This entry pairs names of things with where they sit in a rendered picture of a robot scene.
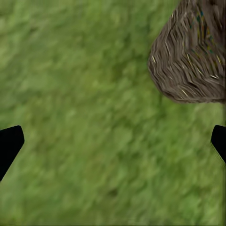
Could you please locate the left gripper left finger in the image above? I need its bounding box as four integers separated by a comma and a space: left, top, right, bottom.
0, 125, 24, 182

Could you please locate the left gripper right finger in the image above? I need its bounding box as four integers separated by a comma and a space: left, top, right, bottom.
211, 125, 226, 163

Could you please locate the wicker basket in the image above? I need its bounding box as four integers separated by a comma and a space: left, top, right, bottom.
148, 0, 226, 104

